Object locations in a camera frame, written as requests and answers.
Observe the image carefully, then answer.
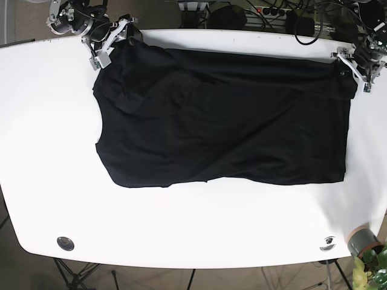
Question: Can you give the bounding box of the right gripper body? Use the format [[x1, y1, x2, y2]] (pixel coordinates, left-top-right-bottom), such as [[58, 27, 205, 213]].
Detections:
[[82, 17, 143, 70]]

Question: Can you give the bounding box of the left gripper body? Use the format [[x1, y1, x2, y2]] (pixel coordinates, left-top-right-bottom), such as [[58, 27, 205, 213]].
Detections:
[[331, 37, 386, 93]]

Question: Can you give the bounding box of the black T-shirt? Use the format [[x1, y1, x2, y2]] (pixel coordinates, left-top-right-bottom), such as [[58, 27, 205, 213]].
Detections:
[[93, 42, 357, 188]]

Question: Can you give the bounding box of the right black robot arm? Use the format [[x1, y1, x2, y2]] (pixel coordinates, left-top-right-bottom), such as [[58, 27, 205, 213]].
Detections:
[[47, 0, 143, 71]]

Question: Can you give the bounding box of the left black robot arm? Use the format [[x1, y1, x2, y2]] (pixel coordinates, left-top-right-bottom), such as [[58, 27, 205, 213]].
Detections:
[[290, 1, 386, 93]]

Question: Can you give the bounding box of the grey plant pot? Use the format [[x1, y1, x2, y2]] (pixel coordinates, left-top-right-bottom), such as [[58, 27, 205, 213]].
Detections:
[[346, 224, 384, 258]]

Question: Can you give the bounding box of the right metal table grommet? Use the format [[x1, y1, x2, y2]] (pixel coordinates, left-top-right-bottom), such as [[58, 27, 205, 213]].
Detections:
[[319, 236, 337, 252]]

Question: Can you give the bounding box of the metal table grommet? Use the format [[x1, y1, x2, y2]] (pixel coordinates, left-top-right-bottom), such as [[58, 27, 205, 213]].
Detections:
[[57, 237, 74, 251], [319, 236, 337, 252]]

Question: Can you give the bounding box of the left metal table grommet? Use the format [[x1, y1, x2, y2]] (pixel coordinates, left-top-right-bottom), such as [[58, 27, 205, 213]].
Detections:
[[57, 237, 74, 251]]

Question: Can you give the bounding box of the green plant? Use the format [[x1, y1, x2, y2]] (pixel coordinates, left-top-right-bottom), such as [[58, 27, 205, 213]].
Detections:
[[353, 245, 386, 290]]

